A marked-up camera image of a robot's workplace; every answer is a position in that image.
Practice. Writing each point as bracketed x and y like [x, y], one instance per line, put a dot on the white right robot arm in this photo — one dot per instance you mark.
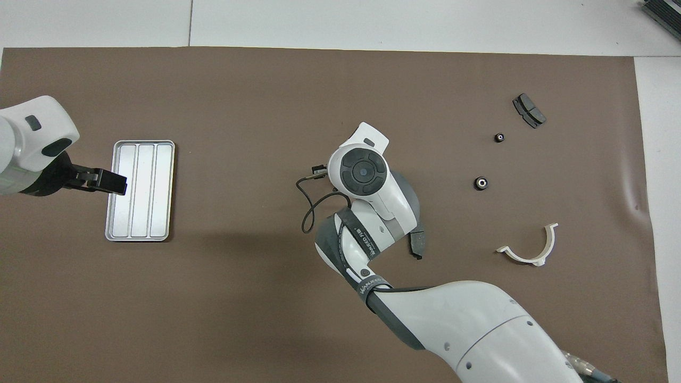
[479, 330]

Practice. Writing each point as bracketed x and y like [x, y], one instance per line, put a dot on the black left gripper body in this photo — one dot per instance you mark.
[58, 178]

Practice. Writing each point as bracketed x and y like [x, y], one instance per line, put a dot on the brown table mat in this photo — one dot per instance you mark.
[213, 319]

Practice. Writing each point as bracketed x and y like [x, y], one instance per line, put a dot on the long grey brake pad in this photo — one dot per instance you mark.
[419, 244]

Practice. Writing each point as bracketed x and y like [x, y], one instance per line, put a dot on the grey ribbed metal block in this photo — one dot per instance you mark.
[665, 10]

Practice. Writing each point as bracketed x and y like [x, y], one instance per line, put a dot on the white curved plastic bracket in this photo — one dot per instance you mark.
[524, 258]

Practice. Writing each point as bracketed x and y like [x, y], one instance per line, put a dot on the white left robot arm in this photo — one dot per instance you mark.
[26, 133]

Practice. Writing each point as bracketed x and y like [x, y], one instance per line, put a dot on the short grey brake pad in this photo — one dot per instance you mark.
[529, 110]

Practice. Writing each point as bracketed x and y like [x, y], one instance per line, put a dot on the silver metal ribbed tray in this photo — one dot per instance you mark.
[146, 213]

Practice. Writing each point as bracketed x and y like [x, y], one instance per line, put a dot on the large black bearing gear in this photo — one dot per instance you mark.
[481, 183]

